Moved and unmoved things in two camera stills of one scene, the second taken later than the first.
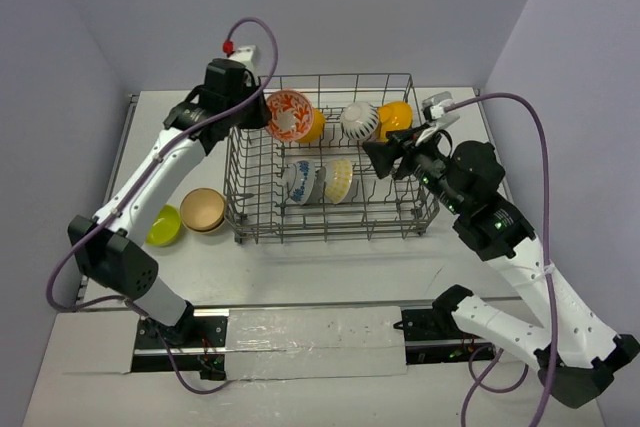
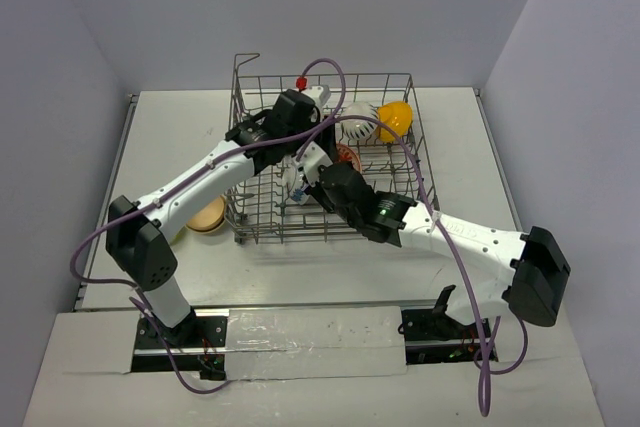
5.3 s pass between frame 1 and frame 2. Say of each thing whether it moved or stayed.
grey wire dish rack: stayed
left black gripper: moved
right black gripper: moved
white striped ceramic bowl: stayed
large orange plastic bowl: stayed
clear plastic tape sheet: stayed
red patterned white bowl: moved
